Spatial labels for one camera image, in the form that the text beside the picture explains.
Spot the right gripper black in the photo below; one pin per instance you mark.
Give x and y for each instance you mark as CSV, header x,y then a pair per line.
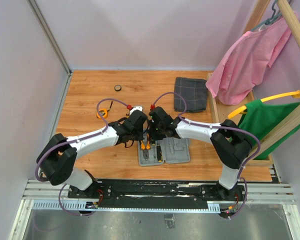
x,y
153,136

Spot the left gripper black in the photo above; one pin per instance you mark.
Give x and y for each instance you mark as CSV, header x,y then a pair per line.
x,y
140,136

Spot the orange black pliers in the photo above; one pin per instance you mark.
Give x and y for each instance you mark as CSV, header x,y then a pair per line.
x,y
145,147

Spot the grey plastic tool case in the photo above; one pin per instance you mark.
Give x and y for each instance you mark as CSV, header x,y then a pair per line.
x,y
174,151

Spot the yellow tape measure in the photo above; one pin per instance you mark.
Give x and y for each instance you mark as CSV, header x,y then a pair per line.
x,y
104,112

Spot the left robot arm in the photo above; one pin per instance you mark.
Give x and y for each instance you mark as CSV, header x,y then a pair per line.
x,y
57,160

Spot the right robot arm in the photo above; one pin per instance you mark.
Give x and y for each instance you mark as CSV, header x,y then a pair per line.
x,y
230,143

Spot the dark grey checked cloth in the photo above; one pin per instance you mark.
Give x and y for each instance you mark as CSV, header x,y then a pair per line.
x,y
193,91

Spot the wooden clothes rack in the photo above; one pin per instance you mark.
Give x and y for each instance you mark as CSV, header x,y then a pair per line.
x,y
293,119

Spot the green shirt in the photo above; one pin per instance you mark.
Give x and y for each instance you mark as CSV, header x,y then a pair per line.
x,y
259,118

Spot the pink shirt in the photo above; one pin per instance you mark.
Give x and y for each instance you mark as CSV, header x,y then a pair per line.
x,y
243,66

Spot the yellow clothes hanger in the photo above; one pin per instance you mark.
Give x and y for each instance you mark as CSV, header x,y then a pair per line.
x,y
241,110

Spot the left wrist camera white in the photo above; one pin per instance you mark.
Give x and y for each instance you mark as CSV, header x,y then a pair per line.
x,y
136,108

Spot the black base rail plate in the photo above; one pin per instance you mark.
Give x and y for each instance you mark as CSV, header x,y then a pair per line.
x,y
157,194

